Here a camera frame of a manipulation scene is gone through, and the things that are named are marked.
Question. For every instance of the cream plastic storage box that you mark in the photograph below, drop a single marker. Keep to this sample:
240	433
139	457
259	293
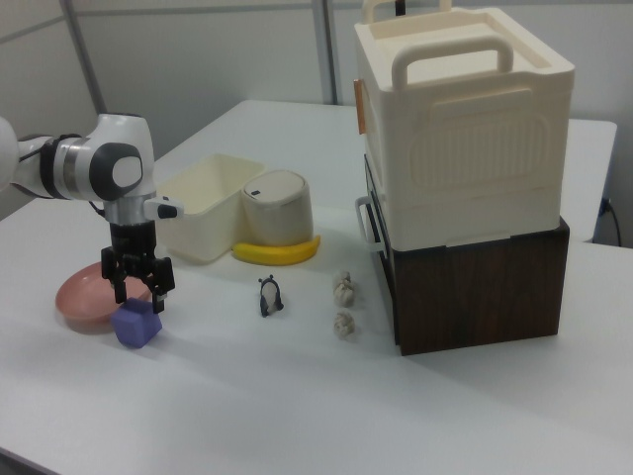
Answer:
470	148

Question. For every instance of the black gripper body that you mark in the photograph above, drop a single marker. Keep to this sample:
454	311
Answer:
133	242

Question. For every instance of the grey partition post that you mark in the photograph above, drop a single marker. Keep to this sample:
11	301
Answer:
331	49
86	59

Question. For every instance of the cream round lidded bin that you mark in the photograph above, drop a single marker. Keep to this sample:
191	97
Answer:
282	218

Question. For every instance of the dark wooden drawer box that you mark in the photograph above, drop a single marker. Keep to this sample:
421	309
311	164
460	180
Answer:
475	297

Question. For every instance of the yellow banana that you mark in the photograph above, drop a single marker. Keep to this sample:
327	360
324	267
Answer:
269	255

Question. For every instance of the pink plate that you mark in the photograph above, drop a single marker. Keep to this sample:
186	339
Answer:
79	302

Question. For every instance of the cream rectangular open bin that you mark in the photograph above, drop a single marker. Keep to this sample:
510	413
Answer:
203	237

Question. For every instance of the purple cube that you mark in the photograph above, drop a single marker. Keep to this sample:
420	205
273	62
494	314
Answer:
136	326

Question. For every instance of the beige crumpled dumpling toy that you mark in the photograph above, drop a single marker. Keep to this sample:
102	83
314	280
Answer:
344	295
343	324
342	277

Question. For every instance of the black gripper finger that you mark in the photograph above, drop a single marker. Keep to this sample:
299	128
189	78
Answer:
160	279
117	277

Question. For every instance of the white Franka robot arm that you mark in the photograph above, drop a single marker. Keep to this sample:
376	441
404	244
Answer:
118	143

